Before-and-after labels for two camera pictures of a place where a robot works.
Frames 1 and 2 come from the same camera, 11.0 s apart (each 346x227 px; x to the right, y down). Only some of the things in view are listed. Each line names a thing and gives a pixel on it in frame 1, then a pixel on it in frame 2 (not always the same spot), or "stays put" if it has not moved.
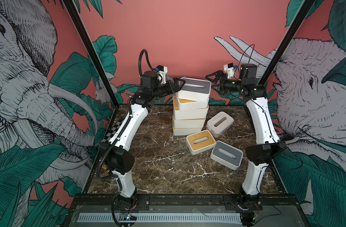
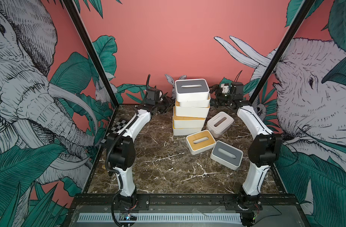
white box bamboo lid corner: x=198 y=113 stays put
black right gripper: x=221 y=75 → x=217 y=88
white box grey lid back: x=195 y=90 stays put
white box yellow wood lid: x=186 y=128 stays put
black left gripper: x=169 y=85 → x=169 y=103
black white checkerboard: x=113 y=130 stays put
